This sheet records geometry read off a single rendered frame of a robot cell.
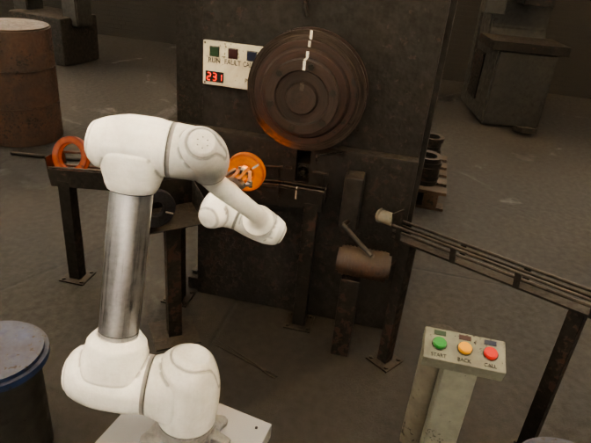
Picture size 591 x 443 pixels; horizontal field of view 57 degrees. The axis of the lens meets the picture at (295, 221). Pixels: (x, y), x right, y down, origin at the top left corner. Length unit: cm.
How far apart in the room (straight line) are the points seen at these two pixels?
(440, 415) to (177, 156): 116
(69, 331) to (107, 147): 152
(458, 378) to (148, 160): 111
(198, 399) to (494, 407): 143
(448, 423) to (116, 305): 110
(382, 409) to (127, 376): 120
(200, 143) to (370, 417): 144
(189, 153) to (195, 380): 56
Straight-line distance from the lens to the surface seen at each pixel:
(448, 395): 183
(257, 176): 211
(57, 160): 279
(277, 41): 216
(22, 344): 198
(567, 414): 265
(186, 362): 142
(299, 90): 208
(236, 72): 237
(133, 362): 145
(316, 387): 238
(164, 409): 148
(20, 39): 460
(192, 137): 123
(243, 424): 167
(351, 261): 224
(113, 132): 129
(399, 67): 227
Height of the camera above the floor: 165
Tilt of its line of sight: 28 degrees down
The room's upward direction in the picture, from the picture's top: 6 degrees clockwise
